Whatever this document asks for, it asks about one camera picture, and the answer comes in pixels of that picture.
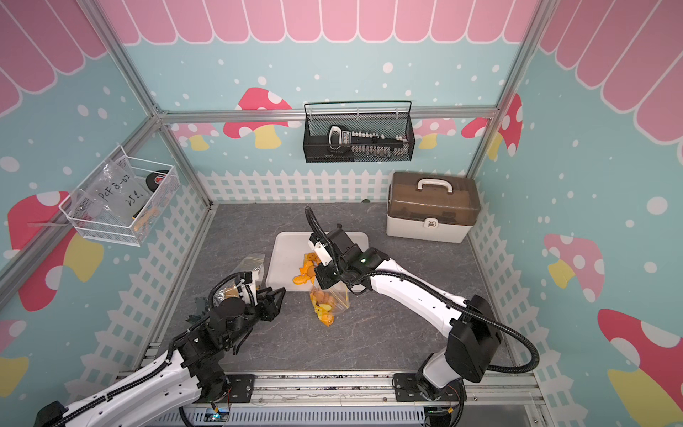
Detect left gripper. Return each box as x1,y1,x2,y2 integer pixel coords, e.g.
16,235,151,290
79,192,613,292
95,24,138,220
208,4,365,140
224,286,286,349

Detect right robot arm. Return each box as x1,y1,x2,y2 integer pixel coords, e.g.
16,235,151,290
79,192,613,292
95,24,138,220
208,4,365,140
304,207,540,400

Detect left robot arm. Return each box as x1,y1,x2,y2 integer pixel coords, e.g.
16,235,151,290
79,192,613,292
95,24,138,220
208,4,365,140
35,272,286,426

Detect pile of poured cookies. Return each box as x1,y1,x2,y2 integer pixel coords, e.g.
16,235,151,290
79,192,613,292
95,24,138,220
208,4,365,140
293,252,320,286

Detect clear labelled plastic bag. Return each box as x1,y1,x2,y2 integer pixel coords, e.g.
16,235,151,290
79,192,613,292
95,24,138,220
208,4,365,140
78,157,151,227

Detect white plastic tray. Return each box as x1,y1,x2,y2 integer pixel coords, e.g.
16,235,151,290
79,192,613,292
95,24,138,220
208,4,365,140
265,230,370,294

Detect brown lid storage box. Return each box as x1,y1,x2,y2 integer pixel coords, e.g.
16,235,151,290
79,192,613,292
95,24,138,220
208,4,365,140
386,172,481,244

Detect socket set in basket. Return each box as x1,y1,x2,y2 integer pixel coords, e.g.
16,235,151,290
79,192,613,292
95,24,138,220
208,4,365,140
325,126,412,161

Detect black tape roll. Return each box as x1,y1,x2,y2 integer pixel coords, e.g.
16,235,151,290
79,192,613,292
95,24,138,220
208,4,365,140
145,170,169,192

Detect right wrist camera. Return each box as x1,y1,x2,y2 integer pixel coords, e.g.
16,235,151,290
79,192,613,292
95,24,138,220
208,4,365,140
309,237,333,266

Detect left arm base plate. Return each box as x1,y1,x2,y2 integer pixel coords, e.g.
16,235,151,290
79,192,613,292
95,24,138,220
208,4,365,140
213,374,256,404

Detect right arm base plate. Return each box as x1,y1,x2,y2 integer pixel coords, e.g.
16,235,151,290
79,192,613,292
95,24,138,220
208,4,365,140
391,372,467,404

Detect black wire mesh basket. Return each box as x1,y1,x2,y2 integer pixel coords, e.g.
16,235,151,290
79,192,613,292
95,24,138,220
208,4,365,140
302,101,415,163

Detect white wire wall basket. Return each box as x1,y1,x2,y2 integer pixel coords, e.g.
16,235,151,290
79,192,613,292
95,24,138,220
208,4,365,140
59,146,181,247

